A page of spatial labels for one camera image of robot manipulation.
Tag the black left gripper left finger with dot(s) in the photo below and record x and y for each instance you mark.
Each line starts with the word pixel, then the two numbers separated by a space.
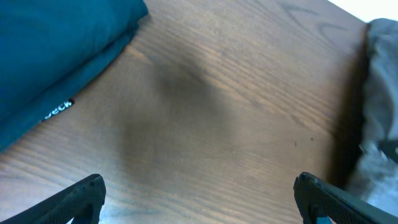
pixel 80 203

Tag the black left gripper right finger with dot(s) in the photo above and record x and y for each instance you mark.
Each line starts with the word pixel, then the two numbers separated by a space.
pixel 320 202

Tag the grey shorts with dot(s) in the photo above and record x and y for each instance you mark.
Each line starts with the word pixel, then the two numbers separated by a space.
pixel 374 179

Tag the folded navy blue garment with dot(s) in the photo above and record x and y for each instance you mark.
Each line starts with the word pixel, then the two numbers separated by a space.
pixel 51 49

